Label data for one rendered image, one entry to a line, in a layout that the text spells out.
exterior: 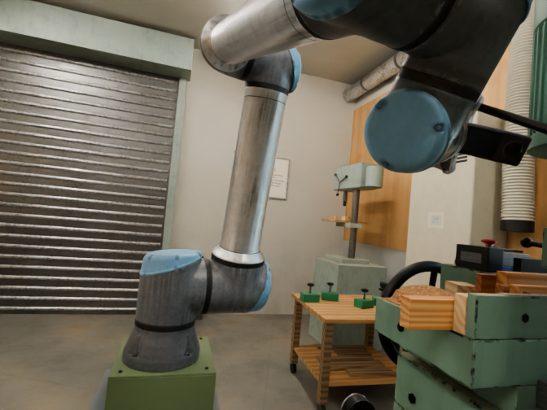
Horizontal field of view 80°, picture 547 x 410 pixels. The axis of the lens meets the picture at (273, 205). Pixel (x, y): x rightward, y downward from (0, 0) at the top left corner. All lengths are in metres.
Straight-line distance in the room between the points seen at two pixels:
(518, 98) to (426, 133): 1.93
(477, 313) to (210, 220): 3.09
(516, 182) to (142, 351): 1.94
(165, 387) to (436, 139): 0.76
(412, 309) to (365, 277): 2.43
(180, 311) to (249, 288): 0.18
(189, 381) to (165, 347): 0.10
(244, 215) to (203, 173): 2.60
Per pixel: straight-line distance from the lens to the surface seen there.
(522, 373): 0.57
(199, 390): 0.90
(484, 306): 0.50
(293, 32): 0.42
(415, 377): 0.68
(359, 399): 0.76
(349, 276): 2.81
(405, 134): 0.38
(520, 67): 2.37
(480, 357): 0.51
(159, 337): 0.88
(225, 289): 0.88
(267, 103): 0.84
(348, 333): 2.93
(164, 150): 3.42
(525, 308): 0.55
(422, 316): 0.48
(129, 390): 0.90
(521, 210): 2.16
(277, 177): 3.57
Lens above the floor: 1.02
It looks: 3 degrees up
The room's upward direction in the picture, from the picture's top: 5 degrees clockwise
